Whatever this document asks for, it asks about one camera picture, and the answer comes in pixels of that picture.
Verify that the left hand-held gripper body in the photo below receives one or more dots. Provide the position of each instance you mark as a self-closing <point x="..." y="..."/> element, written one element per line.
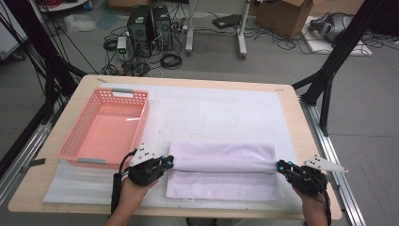
<point x="144" y="174"/>

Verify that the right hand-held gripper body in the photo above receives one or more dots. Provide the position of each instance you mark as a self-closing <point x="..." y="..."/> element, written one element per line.
<point x="309" y="183"/>

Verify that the lilac printed towel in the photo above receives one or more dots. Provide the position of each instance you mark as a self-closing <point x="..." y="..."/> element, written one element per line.
<point x="219" y="175"/>

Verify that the pink plastic basket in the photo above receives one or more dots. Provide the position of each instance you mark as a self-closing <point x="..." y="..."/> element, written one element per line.
<point x="106" y="135"/>

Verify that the person's right hand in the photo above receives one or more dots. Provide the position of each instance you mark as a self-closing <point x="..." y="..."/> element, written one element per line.
<point x="310" y="201"/>

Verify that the person's left hand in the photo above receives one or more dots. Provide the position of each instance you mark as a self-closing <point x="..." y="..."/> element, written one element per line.
<point x="135" y="194"/>

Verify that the wooden table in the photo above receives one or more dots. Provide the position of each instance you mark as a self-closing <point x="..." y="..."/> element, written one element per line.
<point x="301" y="141"/>

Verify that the white grid mat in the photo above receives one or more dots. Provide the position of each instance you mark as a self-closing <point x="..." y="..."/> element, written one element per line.
<point x="219" y="109"/>

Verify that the small white device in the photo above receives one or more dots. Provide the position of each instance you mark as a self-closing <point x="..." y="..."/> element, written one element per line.
<point x="121" y="47"/>

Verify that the white flat board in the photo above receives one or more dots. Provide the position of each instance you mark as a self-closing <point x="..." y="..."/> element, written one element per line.
<point x="320" y="47"/>

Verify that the black computer tower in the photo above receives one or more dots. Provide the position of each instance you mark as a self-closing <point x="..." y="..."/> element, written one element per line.
<point x="139" y="31"/>
<point x="163" y="28"/>

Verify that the grey rounded device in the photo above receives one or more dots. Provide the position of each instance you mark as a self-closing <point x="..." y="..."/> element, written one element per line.
<point x="332" y="26"/>

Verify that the cardboard box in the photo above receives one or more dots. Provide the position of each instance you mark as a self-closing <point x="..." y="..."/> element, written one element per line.
<point x="282" y="19"/>

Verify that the blue plastic sheet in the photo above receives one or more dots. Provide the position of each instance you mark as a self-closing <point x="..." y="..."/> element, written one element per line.
<point x="108" y="20"/>

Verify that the black flat box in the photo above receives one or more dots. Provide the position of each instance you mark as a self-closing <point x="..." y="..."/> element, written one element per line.
<point x="227" y="21"/>

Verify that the clear plastic bag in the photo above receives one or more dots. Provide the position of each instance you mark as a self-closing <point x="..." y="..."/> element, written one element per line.
<point x="80" y="22"/>

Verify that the round white table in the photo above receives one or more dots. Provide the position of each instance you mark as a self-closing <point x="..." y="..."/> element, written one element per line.
<point x="62" y="4"/>

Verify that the white cabinet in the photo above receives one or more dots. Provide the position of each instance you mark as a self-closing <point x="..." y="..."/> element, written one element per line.
<point x="9" y="37"/>

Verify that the grey metal bracket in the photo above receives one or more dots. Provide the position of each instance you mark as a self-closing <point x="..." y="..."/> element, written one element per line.
<point x="334" y="183"/>
<point x="33" y="164"/>

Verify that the aluminium rail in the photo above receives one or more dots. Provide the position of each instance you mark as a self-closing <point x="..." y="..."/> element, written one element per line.
<point x="28" y="144"/>
<point x="348" y="201"/>

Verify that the black metal frame stand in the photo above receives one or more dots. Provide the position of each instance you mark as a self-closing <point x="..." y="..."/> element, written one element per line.
<point x="40" y="47"/>
<point x="342" y="47"/>

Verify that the white stand frame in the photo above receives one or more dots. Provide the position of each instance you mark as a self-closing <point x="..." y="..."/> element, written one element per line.
<point x="243" y="31"/>

